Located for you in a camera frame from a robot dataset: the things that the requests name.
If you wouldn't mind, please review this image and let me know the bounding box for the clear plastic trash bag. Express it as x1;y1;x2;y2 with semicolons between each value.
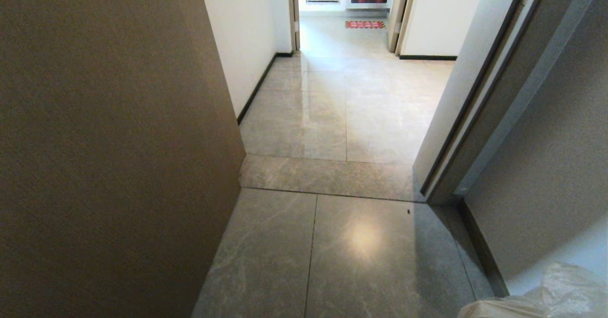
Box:
457;262;608;318

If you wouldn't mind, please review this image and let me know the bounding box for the beige open door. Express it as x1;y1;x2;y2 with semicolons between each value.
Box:
388;0;413;53

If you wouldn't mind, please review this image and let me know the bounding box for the brown wooden door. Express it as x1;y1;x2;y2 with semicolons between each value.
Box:
0;0;246;318

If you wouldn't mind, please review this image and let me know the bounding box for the grey door frame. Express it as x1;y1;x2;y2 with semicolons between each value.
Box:
412;0;594;206

